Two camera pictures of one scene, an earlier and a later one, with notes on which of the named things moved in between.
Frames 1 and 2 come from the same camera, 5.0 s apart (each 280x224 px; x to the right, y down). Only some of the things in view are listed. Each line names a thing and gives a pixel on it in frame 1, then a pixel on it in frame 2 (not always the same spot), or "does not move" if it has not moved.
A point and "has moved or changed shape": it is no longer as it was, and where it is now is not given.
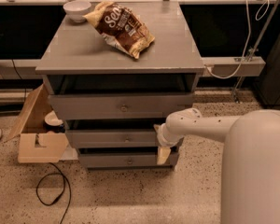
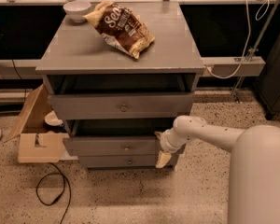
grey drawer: [113, 138] has moved or changed shape
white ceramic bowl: [77, 9] does not move
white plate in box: [52, 119] does not move
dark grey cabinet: [273, 88] does not move
